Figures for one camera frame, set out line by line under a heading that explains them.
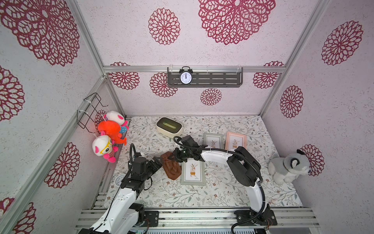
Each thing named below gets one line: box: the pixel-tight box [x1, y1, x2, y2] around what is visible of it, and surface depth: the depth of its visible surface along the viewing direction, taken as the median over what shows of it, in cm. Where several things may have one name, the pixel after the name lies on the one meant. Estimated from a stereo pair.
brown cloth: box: [160, 151, 182, 181], surface depth 87 cm
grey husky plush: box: [267, 149, 311, 186], surface depth 81 cm
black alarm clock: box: [179, 65, 194, 86], surface depth 92 cm
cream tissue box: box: [155, 116, 184, 138], surface depth 108 cm
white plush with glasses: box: [92, 134, 119, 163], surface depth 82 cm
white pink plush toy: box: [106, 110, 130, 132], surface depth 97 cm
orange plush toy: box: [97, 120, 127, 146], surface depth 91 cm
